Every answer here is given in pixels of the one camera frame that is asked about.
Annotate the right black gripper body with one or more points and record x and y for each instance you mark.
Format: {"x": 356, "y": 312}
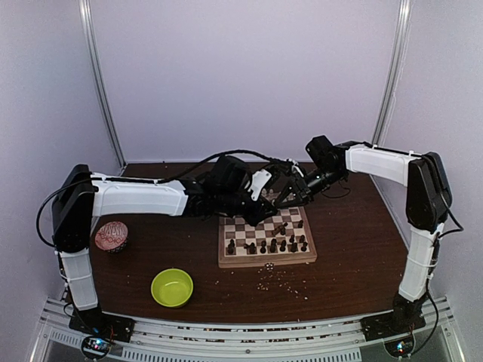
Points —
{"x": 306, "y": 191}

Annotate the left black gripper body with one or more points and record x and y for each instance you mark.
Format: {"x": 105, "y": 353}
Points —
{"x": 252, "y": 217}

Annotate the wooden chess board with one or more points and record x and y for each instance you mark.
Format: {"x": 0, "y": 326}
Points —
{"x": 242, "y": 233}

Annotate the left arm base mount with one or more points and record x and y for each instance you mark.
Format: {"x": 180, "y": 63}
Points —
{"x": 101, "y": 340}

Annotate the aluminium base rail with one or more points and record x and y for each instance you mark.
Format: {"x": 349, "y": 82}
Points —
{"x": 337, "y": 339}

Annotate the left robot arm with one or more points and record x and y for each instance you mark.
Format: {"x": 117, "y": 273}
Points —
{"x": 228, "y": 189}

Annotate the right aluminium frame post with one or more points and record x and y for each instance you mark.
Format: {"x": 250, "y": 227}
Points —
{"x": 394, "y": 73}

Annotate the dark knight piece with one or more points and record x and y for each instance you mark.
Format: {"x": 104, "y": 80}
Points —
{"x": 293, "y": 247}

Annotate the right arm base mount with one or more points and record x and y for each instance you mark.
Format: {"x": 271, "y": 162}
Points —
{"x": 397, "y": 333}

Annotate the dark queen piece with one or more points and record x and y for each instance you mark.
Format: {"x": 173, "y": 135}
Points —
{"x": 251, "y": 249}

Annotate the aluminium frame post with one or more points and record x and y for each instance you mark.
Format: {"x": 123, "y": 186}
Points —
{"x": 394, "y": 73}
{"x": 100, "y": 87}

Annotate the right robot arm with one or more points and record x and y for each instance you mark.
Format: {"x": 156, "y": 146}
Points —
{"x": 428, "y": 204}

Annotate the green plastic bowl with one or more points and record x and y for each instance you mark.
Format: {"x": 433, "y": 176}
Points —
{"x": 172, "y": 288}

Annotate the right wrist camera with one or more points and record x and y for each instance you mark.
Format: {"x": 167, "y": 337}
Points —
{"x": 294, "y": 167}

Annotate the left aluminium frame post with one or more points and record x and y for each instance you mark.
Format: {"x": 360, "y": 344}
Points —
{"x": 100, "y": 87}

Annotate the pile of dark chess pieces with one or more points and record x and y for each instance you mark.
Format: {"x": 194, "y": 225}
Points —
{"x": 280, "y": 229}

